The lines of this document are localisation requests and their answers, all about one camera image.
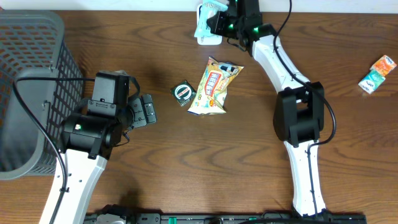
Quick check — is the green snack packet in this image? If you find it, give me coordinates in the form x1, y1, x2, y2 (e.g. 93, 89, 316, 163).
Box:
194, 0, 228, 38

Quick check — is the dark green Zam-Buk box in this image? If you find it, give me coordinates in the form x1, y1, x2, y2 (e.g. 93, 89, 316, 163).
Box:
170, 80, 197, 106

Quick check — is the large orange white snack bag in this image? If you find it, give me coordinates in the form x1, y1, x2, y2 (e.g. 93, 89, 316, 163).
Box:
188, 56, 244, 115

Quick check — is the teal white packet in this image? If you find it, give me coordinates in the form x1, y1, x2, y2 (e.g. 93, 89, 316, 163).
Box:
358, 70, 386, 94

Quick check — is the orange red snack packet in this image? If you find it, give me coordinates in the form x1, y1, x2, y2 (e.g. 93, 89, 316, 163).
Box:
370, 55, 397, 77

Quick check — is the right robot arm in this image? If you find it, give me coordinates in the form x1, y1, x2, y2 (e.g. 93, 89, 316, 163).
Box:
206, 1, 326, 217

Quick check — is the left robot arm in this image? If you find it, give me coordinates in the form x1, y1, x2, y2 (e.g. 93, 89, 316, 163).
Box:
40, 70, 157, 223

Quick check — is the white barcode scanner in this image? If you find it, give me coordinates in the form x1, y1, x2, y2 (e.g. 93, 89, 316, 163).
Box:
196, 4, 223, 45

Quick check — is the black plastic mesh basket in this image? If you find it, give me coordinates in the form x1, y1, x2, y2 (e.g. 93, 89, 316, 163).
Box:
1, 10, 84, 180

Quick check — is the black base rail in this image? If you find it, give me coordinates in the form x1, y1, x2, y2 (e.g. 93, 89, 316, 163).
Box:
83, 205, 367, 224

